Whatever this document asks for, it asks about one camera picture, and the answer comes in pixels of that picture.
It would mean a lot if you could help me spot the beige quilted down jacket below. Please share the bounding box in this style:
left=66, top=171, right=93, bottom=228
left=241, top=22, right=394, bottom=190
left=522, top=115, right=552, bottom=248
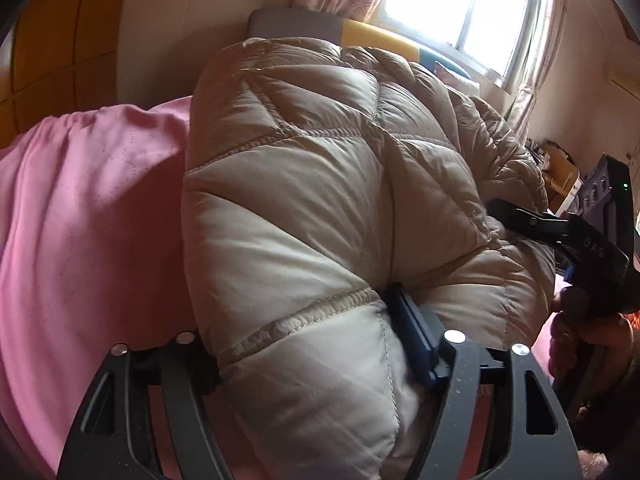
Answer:
left=182, top=38, right=554, bottom=479

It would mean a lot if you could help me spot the person's right hand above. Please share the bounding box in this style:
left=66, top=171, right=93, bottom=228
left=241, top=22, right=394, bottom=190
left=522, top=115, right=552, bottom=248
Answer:
left=548, top=286, right=634, bottom=417

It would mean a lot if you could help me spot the cluttered wooden desk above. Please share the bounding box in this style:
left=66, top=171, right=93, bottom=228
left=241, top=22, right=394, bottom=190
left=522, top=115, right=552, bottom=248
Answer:
left=525, top=139, right=582, bottom=217

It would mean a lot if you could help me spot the pink bed blanket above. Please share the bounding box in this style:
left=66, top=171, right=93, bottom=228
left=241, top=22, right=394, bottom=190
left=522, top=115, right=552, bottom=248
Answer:
left=1, top=98, right=195, bottom=479

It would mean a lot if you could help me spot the deer print pillow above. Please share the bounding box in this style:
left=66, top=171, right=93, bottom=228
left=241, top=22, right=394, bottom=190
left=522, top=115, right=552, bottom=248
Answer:
left=434, top=62, right=480, bottom=96

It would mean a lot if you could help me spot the right pink curtain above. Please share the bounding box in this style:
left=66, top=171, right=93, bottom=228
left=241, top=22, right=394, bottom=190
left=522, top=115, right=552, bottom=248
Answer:
left=506, top=0, right=567, bottom=144

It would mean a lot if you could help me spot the window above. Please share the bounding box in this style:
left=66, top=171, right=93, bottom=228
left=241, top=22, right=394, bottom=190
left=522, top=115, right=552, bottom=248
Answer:
left=376, top=0, right=539, bottom=90

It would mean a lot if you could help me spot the grey yellow blue headboard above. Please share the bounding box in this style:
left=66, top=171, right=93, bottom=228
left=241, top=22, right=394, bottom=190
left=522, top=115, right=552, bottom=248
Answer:
left=246, top=6, right=471, bottom=79

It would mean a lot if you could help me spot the brown wooden wardrobe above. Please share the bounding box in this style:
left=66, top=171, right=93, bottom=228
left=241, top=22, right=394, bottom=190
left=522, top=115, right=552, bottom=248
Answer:
left=1, top=0, right=124, bottom=148

